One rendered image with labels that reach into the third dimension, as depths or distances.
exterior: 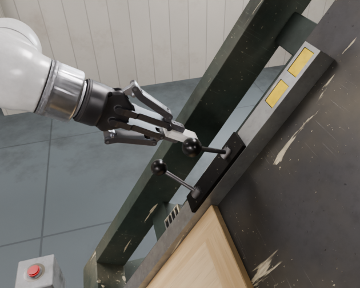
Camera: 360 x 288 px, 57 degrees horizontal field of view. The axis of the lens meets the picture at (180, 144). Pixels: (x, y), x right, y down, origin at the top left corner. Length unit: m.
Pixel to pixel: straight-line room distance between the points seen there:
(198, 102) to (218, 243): 0.36
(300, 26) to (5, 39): 0.60
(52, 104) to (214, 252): 0.43
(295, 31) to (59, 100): 0.55
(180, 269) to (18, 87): 0.53
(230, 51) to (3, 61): 0.52
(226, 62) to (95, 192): 2.12
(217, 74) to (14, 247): 2.12
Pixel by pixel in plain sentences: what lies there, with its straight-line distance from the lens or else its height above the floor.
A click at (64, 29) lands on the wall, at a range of 3.89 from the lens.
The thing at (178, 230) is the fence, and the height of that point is 1.29.
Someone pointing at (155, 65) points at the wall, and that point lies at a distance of 4.12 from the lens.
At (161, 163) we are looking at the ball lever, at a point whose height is 1.45.
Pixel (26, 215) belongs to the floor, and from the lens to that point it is 2.83.
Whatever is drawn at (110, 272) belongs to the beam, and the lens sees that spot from 1.26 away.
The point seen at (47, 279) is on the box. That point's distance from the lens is 1.25.
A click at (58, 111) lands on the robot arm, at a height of 1.67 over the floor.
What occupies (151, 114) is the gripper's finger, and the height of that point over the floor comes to 1.61.
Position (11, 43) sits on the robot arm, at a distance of 0.54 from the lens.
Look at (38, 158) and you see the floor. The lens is 3.33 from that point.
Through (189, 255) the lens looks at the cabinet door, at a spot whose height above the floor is 1.27.
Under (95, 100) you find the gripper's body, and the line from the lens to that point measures 0.55.
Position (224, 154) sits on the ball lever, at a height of 1.49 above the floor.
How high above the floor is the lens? 1.93
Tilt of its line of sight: 38 degrees down
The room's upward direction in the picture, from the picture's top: 2 degrees counter-clockwise
